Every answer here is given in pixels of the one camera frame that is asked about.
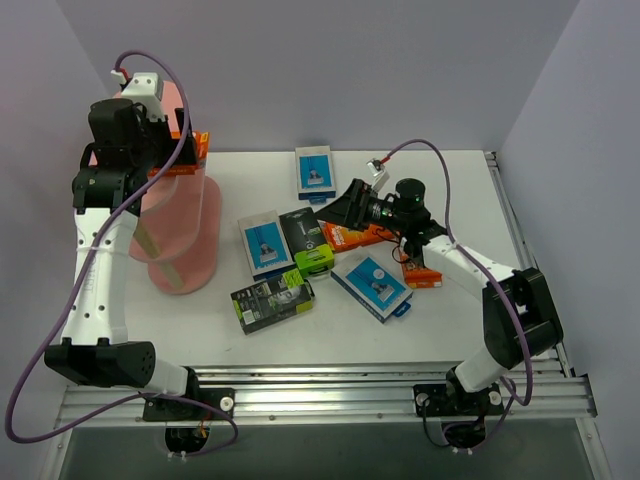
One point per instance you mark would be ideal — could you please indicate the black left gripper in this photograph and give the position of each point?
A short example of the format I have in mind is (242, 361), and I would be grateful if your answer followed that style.
(176, 145)

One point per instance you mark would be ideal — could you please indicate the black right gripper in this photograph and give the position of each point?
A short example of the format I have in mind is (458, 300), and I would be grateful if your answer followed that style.
(358, 204)

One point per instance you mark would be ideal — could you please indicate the orange Gillette Fusion box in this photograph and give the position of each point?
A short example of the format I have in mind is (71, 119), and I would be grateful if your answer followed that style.
(342, 239)
(417, 277)

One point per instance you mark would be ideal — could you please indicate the orange Gillette Fusion5 razor box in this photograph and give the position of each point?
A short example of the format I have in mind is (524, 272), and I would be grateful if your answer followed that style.
(191, 158)

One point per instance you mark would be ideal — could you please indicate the black green Gillette Labs box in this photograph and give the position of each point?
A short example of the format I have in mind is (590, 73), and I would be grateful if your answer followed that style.
(306, 241)

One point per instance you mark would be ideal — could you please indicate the blue Harry's razor box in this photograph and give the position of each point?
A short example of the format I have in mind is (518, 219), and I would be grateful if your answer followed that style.
(265, 245)

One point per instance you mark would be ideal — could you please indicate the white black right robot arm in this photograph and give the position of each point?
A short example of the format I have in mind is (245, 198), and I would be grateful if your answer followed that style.
(519, 317)

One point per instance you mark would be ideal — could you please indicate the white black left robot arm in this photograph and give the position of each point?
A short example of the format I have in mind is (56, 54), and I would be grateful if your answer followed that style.
(129, 153)

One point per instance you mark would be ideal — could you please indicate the pink three-tier wooden shelf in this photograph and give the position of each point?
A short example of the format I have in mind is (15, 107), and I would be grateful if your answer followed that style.
(177, 234)

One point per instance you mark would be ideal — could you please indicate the blue Harry's box far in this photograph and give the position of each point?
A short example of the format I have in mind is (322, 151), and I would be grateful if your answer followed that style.
(315, 174)

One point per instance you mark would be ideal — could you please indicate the blue Harry's box tilted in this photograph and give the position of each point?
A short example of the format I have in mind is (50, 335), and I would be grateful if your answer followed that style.
(372, 285)

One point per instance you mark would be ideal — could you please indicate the black green Gillette box flat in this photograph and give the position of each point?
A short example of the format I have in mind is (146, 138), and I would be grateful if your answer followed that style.
(272, 301)

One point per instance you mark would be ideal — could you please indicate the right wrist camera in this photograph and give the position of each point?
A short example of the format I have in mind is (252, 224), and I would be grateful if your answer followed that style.
(379, 174)

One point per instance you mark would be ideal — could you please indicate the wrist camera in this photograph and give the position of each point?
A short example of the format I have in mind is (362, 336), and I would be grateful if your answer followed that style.
(379, 174)
(146, 88)

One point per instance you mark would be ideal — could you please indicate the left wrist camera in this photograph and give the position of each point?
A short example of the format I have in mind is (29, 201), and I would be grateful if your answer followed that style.
(146, 88)

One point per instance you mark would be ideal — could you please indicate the aluminium mounting rail frame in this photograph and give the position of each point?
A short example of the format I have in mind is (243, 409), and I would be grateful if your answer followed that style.
(329, 394)

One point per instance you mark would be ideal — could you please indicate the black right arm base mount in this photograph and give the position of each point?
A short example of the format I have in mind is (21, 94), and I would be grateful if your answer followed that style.
(440, 400)

